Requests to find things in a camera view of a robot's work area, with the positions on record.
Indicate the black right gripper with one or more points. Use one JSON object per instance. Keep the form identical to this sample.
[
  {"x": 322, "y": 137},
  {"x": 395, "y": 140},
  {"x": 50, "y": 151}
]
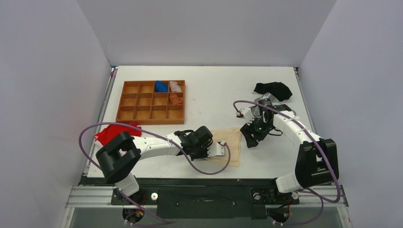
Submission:
[{"x": 252, "y": 134}]

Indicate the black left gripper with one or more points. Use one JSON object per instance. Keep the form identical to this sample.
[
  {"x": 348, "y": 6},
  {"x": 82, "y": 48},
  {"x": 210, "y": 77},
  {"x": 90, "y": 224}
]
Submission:
[{"x": 192, "y": 157}]

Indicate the cream beige underwear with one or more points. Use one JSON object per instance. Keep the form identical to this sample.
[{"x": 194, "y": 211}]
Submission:
[{"x": 232, "y": 136}]

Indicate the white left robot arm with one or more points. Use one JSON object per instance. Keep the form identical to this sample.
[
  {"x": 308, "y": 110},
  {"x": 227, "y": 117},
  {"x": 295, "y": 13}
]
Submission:
[{"x": 119, "y": 156}]

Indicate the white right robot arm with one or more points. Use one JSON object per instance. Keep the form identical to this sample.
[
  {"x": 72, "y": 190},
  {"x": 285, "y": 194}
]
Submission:
[{"x": 317, "y": 161}]

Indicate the grey underwear white band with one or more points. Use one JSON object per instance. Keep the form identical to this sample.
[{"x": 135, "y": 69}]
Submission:
[{"x": 269, "y": 100}]

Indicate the orange-brown rolled underwear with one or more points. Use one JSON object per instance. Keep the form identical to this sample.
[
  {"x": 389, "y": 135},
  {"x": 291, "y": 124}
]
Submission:
[{"x": 175, "y": 99}]

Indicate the black underwear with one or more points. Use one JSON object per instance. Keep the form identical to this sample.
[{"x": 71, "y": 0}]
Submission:
[{"x": 278, "y": 89}]

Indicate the blue rolled underwear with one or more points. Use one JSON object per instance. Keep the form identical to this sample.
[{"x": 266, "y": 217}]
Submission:
[{"x": 160, "y": 87}]

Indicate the red underwear white band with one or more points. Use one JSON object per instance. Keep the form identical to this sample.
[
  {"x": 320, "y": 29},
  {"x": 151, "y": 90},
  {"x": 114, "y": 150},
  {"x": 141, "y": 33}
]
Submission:
[{"x": 111, "y": 131}]

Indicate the wooden compartment tray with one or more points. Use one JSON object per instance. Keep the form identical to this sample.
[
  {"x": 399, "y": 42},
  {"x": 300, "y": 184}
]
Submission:
[{"x": 140, "y": 104}]

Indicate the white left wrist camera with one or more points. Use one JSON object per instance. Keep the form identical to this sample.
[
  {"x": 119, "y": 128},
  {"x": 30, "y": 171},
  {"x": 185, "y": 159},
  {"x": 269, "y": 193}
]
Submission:
[{"x": 217, "y": 149}]

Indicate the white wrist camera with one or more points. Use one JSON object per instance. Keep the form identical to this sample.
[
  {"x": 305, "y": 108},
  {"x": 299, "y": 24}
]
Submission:
[
  {"x": 247, "y": 115},
  {"x": 217, "y": 149}
]

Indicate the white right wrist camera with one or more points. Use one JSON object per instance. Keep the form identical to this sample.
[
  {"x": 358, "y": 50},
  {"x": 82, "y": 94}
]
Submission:
[{"x": 247, "y": 115}]

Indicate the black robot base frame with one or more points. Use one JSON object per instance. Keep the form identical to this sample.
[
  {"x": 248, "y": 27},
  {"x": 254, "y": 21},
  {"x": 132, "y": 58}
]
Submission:
[{"x": 198, "y": 198}]

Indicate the aluminium table edge rail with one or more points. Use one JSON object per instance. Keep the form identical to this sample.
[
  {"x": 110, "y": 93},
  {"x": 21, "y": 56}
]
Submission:
[{"x": 101, "y": 115}]

